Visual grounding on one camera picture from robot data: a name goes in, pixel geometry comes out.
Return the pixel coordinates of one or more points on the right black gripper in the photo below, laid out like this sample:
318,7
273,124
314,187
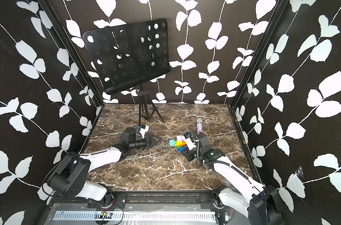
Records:
187,154

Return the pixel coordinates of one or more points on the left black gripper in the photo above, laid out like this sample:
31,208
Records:
151,142

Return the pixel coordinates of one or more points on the cyan square lego brick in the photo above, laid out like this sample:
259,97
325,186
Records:
171,143

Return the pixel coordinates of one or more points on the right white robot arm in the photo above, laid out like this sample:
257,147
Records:
261,205

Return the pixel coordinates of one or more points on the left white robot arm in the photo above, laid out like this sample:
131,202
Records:
69,176

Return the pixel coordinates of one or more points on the purple glitter microphone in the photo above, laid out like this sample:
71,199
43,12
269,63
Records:
199,124

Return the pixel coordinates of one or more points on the black perforated music stand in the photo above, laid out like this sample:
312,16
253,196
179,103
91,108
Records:
126,56

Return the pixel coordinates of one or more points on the black front mounting rail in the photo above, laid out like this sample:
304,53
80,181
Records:
205,198

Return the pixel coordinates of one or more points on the white slotted cable duct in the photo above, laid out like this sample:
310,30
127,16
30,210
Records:
134,216

